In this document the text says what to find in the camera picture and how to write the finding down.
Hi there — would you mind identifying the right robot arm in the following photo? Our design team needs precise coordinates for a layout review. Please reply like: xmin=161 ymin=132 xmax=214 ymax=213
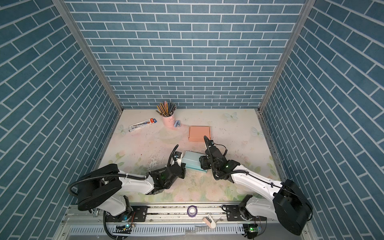
xmin=199 ymin=146 xmax=313 ymax=236

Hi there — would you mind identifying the right black cable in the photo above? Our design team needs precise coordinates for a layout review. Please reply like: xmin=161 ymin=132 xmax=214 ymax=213
xmin=203 ymin=135 xmax=314 ymax=223

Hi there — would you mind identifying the bundle of coloured pencils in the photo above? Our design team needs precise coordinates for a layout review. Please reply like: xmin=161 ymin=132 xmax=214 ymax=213
xmin=156 ymin=101 xmax=177 ymax=118

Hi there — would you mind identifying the white pen box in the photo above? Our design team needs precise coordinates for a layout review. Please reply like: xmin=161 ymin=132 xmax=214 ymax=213
xmin=129 ymin=118 xmax=157 ymax=132

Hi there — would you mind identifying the light blue paper box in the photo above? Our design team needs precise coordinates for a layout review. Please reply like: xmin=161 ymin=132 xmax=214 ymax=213
xmin=182 ymin=151 xmax=207 ymax=173

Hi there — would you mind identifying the white pink clip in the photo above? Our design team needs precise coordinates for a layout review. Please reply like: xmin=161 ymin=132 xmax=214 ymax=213
xmin=203 ymin=215 xmax=217 ymax=229

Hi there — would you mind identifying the pink pencil cup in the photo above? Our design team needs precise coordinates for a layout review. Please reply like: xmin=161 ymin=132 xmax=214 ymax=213
xmin=163 ymin=116 xmax=176 ymax=128

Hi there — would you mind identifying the small blue stapler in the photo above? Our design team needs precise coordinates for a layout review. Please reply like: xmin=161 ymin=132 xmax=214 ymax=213
xmin=174 ymin=120 xmax=181 ymax=128

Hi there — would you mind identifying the purple tape roll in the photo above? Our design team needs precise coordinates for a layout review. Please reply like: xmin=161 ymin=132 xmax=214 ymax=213
xmin=187 ymin=205 xmax=198 ymax=218

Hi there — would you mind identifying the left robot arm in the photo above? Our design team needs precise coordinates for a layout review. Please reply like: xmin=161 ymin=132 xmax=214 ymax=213
xmin=68 ymin=162 xmax=186 ymax=217

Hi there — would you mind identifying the left black corrugated cable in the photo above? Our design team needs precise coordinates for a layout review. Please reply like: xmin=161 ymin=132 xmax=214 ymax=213
xmin=67 ymin=144 xmax=180 ymax=240

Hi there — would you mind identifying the orange paper box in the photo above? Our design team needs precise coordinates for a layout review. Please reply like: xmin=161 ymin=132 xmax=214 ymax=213
xmin=189 ymin=126 xmax=211 ymax=142

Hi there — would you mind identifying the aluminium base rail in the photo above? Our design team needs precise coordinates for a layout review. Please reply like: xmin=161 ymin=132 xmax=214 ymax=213
xmin=54 ymin=202 xmax=316 ymax=240

